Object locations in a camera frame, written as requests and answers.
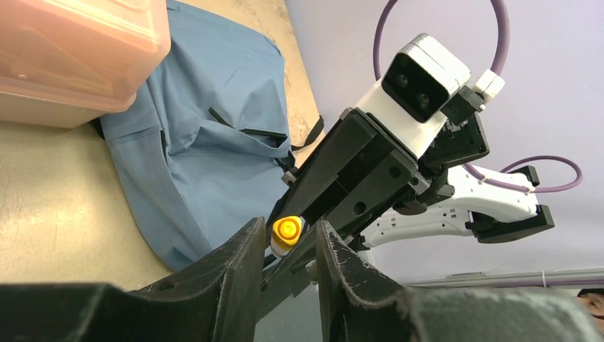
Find aluminium frame rail front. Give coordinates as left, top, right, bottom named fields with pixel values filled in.
left=398, top=267, right=603, bottom=289

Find blue backpack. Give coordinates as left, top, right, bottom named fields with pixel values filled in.
left=94, top=1, right=294, bottom=271

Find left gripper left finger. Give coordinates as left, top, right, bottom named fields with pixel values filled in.
left=1, top=217, right=266, bottom=341

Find yellow white pencil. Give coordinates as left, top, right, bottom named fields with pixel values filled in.
left=270, top=216, right=304, bottom=259

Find pink translucent plastic box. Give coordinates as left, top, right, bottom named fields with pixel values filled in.
left=1, top=0, right=171, bottom=128

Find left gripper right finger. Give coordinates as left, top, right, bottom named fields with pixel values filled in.
left=315, top=220, right=603, bottom=341

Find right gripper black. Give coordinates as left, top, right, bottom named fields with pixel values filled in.
left=257, top=109, right=490, bottom=318

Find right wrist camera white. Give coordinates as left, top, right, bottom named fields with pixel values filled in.
left=355, top=33, right=471, bottom=158

